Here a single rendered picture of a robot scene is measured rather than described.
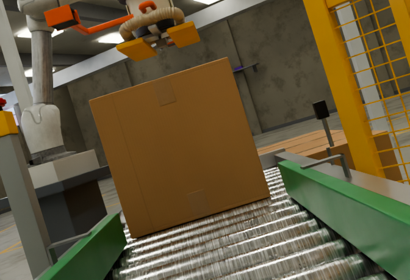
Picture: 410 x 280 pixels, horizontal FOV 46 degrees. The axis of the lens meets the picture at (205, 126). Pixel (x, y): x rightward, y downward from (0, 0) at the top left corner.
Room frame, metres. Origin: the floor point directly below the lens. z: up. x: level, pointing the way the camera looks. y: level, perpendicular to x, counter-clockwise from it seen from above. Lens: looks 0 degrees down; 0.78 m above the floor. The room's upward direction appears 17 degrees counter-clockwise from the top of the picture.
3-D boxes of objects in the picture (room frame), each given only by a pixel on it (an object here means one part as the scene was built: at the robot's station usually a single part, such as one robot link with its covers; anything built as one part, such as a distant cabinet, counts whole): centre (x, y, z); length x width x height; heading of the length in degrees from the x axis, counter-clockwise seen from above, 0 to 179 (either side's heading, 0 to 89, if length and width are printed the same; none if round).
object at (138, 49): (1.89, 0.16, 1.16); 0.34 x 0.10 x 0.05; 177
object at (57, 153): (2.25, 0.74, 0.87); 0.22 x 0.18 x 0.06; 159
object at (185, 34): (1.88, -0.03, 1.16); 0.34 x 0.10 x 0.05; 177
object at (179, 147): (1.62, 0.08, 0.75); 0.60 x 0.40 x 0.40; 179
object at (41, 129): (2.28, 0.74, 1.01); 0.18 x 0.16 x 0.22; 15
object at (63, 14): (1.60, 0.34, 1.27); 0.09 x 0.08 x 0.05; 87
